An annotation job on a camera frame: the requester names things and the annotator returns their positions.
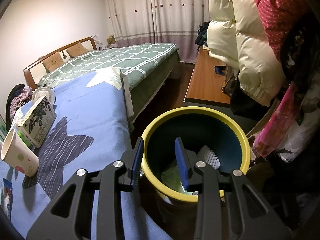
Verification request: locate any green plastic wrapper bag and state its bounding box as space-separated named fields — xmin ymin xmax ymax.
xmin=161 ymin=166 xmax=198 ymax=196

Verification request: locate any yellow rimmed trash bin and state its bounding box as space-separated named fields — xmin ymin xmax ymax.
xmin=142 ymin=106 xmax=251 ymax=239

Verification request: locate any paper cup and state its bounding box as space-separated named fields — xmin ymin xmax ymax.
xmin=1 ymin=129 xmax=39 ymax=177

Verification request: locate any pink plastic bag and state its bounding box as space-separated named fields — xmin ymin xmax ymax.
xmin=252 ymin=82 xmax=300 ymax=157

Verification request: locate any green label bottle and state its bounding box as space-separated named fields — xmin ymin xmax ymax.
xmin=17 ymin=131 xmax=34 ymax=149

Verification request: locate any white floral carton box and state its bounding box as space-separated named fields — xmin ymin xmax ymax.
xmin=17 ymin=96 xmax=56 ymax=148

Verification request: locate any orange wooden desk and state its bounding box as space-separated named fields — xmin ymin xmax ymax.
xmin=184 ymin=47 xmax=230 ymax=107

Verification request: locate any clear plastic tub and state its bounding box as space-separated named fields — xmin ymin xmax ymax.
xmin=32 ymin=87 xmax=56 ymax=106

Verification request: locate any pile of clothes on cabinet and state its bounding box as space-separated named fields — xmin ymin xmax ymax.
xmin=5 ymin=83 xmax=33 ymax=131

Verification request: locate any wooden headboard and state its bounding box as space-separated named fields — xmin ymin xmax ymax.
xmin=23 ymin=36 xmax=98 ymax=90

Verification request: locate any brown left pillow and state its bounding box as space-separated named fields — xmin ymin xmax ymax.
xmin=42 ymin=58 xmax=65 ymax=73

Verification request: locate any brown pillow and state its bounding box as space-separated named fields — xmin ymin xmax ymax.
xmin=66 ymin=42 xmax=89 ymax=58
xmin=42 ymin=58 xmax=65 ymax=73

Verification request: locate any bed with green checked quilt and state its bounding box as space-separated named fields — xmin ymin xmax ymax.
xmin=37 ymin=43 xmax=180 ymax=122

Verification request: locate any brown right pillow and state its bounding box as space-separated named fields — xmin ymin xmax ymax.
xmin=66 ymin=42 xmax=89 ymax=58

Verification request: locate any pile of clothes on desk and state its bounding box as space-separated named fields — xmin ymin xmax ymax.
xmin=195 ymin=22 xmax=210 ymax=49

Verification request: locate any cream puffer jacket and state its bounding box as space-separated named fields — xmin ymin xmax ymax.
xmin=207 ymin=0 xmax=285 ymax=106

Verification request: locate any pink and white curtain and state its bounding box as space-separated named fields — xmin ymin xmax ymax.
xmin=106 ymin=0 xmax=210 ymax=63

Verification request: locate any red puffer jacket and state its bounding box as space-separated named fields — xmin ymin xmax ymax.
xmin=245 ymin=0 xmax=320 ymax=63

